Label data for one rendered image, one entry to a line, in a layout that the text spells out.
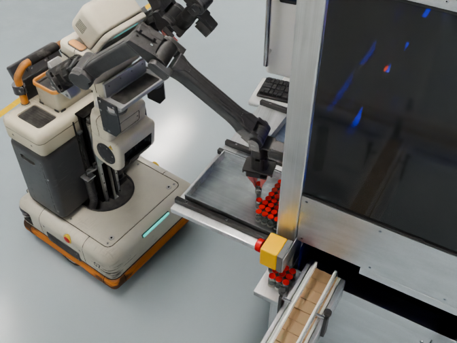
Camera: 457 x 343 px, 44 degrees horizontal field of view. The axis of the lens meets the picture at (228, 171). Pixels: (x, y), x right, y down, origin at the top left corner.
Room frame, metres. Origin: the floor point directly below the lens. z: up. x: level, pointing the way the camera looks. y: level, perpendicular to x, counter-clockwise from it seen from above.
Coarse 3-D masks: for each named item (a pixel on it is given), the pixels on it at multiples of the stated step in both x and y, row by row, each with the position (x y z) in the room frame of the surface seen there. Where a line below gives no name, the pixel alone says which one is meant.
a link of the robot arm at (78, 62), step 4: (76, 56) 1.62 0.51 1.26; (84, 56) 1.59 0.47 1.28; (88, 56) 1.59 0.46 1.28; (76, 60) 1.60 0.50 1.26; (80, 60) 1.58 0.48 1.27; (84, 60) 1.57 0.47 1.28; (72, 64) 1.58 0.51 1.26; (76, 64) 1.61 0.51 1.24; (80, 64) 1.56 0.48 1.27; (68, 68) 1.57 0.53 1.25; (72, 68) 1.57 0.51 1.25
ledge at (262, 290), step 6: (264, 276) 1.00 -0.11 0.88; (258, 282) 0.98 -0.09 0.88; (264, 282) 0.98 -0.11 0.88; (294, 282) 0.98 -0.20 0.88; (258, 288) 0.96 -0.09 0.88; (264, 288) 0.96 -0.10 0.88; (270, 288) 0.96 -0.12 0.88; (258, 294) 0.94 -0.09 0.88; (264, 294) 0.94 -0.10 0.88; (270, 294) 0.94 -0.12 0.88; (276, 294) 0.94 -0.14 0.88; (270, 300) 0.92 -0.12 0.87; (276, 300) 0.91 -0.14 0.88
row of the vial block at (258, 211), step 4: (280, 180) 1.36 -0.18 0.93; (276, 184) 1.34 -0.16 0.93; (280, 184) 1.35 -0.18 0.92; (272, 188) 1.32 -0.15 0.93; (276, 188) 1.32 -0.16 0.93; (272, 192) 1.30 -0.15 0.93; (276, 192) 1.31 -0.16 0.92; (268, 196) 1.29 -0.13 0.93; (272, 196) 1.29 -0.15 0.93; (264, 200) 1.27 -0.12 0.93; (268, 200) 1.27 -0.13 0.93; (264, 204) 1.25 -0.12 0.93; (260, 208) 1.23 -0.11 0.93; (264, 208) 1.23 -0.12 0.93; (256, 212) 1.21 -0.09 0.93; (260, 212) 1.21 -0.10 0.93; (256, 216) 1.21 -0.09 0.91; (260, 216) 1.21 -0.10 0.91; (256, 220) 1.21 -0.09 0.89; (260, 220) 1.21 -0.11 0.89
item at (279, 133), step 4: (284, 120) 1.71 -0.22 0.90; (280, 124) 1.68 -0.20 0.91; (284, 124) 1.72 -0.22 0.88; (276, 128) 1.65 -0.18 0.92; (280, 128) 1.68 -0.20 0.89; (284, 128) 1.69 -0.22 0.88; (272, 132) 1.63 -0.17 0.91; (276, 132) 1.65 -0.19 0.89; (280, 132) 1.67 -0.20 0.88; (284, 132) 1.67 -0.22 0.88; (272, 136) 1.62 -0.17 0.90; (276, 136) 1.64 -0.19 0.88; (280, 136) 1.64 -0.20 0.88; (284, 136) 1.64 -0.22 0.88; (280, 140) 1.62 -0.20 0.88
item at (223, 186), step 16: (224, 160) 1.51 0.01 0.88; (240, 160) 1.49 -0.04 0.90; (208, 176) 1.43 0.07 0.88; (224, 176) 1.43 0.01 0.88; (240, 176) 1.43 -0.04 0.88; (192, 192) 1.34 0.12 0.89; (208, 192) 1.35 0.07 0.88; (224, 192) 1.35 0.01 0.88; (240, 192) 1.35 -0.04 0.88; (208, 208) 1.26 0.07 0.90; (224, 208) 1.27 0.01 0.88; (240, 208) 1.27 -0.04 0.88; (256, 224) 1.20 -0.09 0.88
